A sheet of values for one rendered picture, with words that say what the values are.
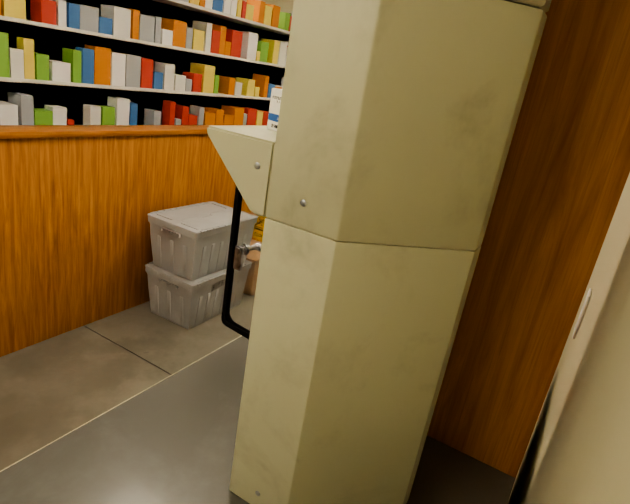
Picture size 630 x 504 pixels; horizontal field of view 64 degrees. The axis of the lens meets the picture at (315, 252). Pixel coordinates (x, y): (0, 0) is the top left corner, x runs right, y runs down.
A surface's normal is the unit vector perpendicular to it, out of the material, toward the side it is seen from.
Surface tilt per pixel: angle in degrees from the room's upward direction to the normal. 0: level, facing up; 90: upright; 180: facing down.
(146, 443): 0
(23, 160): 90
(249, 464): 90
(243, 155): 90
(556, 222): 90
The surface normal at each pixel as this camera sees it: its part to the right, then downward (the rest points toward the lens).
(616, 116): -0.51, 0.22
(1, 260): 0.85, 0.30
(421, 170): 0.25, 0.36
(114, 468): 0.16, -0.93
